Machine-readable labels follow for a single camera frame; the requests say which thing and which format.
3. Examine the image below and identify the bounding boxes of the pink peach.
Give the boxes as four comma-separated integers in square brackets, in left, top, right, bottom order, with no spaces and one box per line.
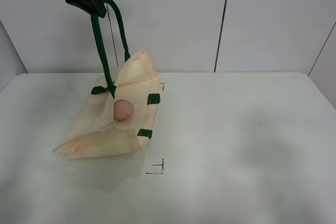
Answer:
[113,100,134,121]

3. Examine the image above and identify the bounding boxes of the cream linen bag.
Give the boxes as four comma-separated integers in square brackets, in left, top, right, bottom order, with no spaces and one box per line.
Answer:
[54,0,161,159]

